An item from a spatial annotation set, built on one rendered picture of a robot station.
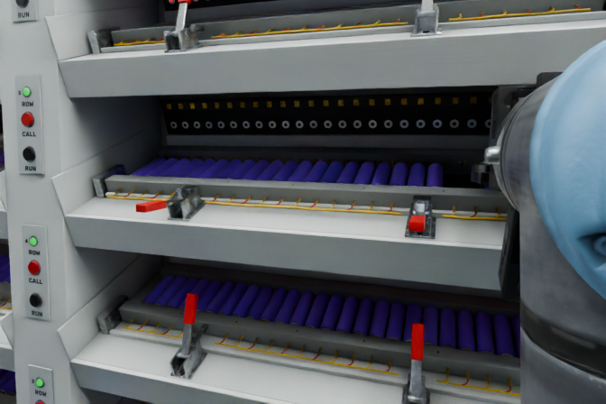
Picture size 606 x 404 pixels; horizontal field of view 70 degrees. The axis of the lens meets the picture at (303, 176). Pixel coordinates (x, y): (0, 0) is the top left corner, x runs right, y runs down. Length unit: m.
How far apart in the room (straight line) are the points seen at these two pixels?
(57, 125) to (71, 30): 0.12
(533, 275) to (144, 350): 0.53
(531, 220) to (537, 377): 0.06
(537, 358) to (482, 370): 0.35
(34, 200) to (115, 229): 0.12
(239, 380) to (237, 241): 0.17
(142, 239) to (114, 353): 0.17
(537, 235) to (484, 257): 0.26
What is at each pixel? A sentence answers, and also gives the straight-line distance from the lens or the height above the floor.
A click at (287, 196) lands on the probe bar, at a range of 0.49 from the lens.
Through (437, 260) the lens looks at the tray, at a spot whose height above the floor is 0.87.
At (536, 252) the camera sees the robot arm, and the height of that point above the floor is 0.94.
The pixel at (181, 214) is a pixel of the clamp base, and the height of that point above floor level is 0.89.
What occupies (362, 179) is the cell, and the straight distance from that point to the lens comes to 0.51.
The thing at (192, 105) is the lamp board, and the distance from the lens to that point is 0.67.
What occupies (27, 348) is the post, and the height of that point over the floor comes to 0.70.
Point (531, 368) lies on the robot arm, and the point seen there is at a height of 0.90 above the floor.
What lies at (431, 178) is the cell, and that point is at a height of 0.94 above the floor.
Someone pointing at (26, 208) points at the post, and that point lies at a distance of 0.66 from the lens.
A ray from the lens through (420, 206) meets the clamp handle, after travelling 0.43.
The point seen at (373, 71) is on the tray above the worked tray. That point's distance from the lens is 0.43.
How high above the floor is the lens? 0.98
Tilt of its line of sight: 5 degrees down
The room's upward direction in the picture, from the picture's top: straight up
